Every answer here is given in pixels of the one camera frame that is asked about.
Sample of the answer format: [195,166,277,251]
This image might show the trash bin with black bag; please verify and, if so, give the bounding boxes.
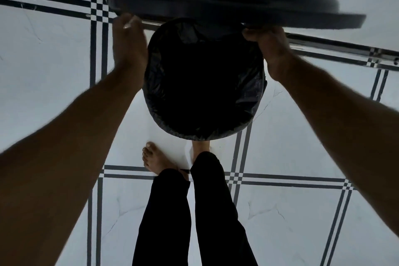
[143,18,268,142]

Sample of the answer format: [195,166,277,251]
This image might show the person's right hand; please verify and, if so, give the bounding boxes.
[242,25,294,81]

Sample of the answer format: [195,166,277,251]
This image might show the person's bare foot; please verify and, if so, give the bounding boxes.
[191,139,213,163]
[142,141,191,182]

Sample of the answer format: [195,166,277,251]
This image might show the person's black trousers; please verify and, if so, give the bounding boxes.
[132,151,259,266]

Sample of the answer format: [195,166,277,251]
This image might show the person's left bare foot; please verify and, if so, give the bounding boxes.
[142,141,191,182]

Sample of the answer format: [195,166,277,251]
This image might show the person's right forearm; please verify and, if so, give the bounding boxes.
[274,53,399,239]

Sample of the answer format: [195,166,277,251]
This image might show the person's left hand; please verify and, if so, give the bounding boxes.
[112,13,149,89]

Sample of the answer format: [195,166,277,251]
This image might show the person's right bare foot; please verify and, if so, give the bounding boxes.
[191,139,213,163]

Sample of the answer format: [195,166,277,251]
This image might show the person's left forearm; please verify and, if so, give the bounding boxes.
[0,66,144,266]

